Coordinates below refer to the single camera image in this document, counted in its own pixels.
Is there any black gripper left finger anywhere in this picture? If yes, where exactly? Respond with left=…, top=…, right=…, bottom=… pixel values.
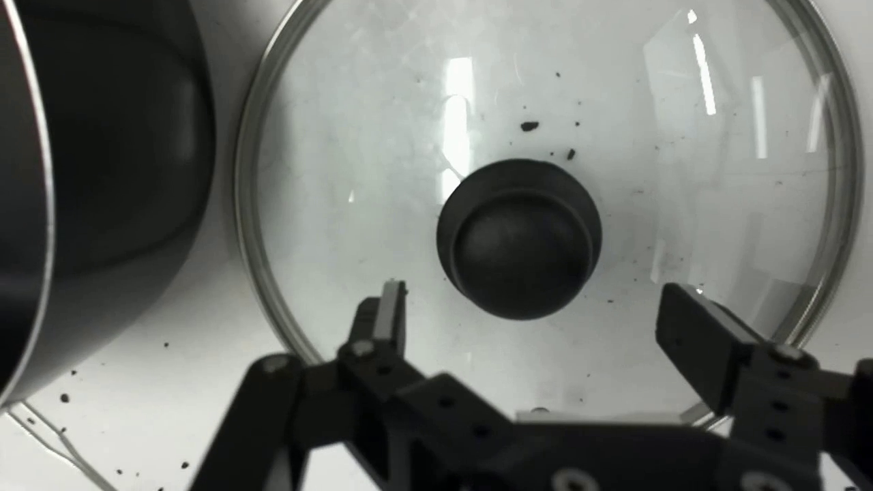
left=339, top=282, right=407, bottom=369

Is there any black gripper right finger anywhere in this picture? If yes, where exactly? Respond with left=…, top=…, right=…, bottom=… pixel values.
left=655, top=283, right=803, bottom=414

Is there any glass lid with black knob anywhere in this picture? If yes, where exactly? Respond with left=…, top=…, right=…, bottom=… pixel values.
left=235, top=0, right=864, bottom=422

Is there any white plastic tray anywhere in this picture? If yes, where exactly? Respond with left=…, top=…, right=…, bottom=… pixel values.
left=2, top=0, right=873, bottom=491

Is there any black pot with handles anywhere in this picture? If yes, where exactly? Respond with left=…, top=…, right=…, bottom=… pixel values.
left=0, top=0, right=215, bottom=406

